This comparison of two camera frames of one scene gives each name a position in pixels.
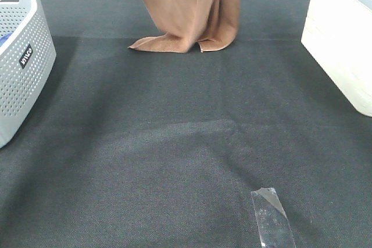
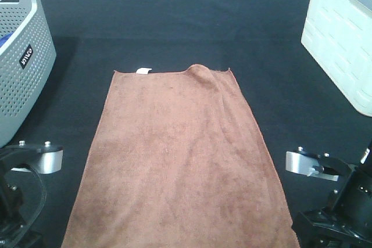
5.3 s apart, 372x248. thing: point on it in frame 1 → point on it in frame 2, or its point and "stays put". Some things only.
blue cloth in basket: (4, 38) stays put
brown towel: (190, 6) → (176, 161)
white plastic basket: (337, 32) stays put
